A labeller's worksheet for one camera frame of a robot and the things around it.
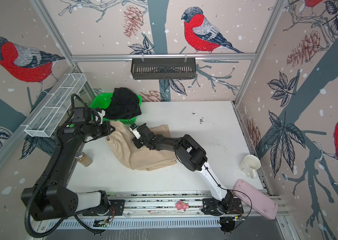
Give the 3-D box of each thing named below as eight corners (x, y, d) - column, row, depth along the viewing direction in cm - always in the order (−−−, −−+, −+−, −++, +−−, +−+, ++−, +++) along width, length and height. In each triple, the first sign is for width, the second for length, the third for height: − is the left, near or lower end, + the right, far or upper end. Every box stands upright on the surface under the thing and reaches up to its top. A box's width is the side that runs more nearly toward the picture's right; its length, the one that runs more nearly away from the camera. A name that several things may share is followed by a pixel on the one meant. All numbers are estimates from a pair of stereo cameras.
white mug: (235, 173, 85) (241, 167, 78) (241, 159, 91) (247, 152, 83) (249, 181, 83) (257, 175, 75) (254, 166, 88) (262, 159, 80)
